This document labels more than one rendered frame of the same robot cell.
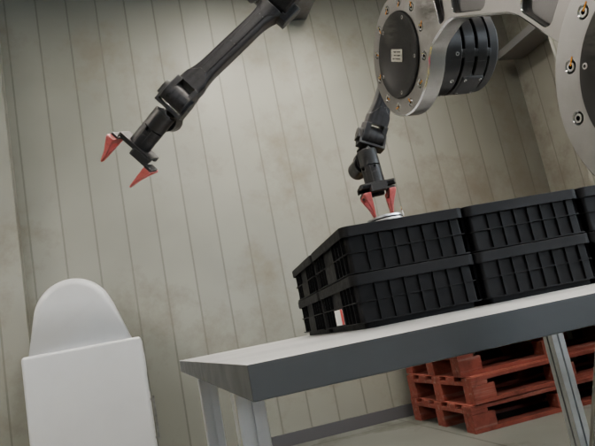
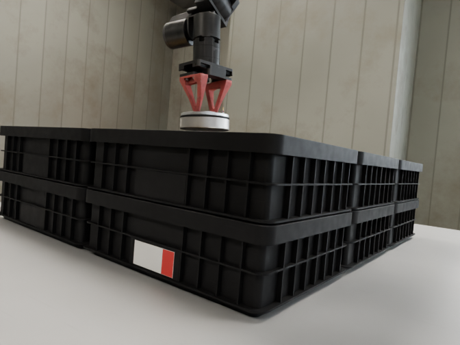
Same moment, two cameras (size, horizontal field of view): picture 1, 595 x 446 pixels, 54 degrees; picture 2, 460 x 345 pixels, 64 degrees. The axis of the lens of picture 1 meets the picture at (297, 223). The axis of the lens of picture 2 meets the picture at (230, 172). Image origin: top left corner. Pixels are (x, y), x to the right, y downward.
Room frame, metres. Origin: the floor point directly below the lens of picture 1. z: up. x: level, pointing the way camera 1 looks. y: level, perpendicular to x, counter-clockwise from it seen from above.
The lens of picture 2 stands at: (1.00, 0.23, 0.90)
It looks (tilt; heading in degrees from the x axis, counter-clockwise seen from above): 2 degrees down; 318
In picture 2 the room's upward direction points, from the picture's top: 5 degrees clockwise
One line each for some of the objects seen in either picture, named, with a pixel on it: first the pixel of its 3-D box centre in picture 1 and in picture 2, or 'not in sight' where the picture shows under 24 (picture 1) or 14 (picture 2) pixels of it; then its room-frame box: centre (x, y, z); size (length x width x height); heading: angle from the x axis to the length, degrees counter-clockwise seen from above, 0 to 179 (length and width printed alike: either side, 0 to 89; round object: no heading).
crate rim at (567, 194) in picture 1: (484, 219); (298, 155); (1.56, -0.50, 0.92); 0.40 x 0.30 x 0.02; 10
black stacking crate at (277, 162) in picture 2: (382, 257); (220, 174); (1.51, -0.20, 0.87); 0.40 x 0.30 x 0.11; 10
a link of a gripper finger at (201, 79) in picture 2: (376, 203); (202, 91); (1.62, -0.23, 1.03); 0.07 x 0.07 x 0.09; 5
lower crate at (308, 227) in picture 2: (391, 297); (215, 232); (1.51, -0.20, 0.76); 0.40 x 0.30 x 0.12; 10
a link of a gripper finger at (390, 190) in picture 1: (383, 201); (209, 92); (1.62, -0.25, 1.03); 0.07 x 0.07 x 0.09; 6
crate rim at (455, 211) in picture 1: (379, 237); (222, 146); (1.51, -0.20, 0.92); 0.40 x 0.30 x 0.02; 10
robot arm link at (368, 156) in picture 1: (367, 159); (204, 29); (1.64, -0.23, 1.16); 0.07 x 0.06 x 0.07; 18
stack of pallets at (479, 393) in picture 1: (511, 333); not in sight; (3.89, -1.23, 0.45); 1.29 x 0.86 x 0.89; 106
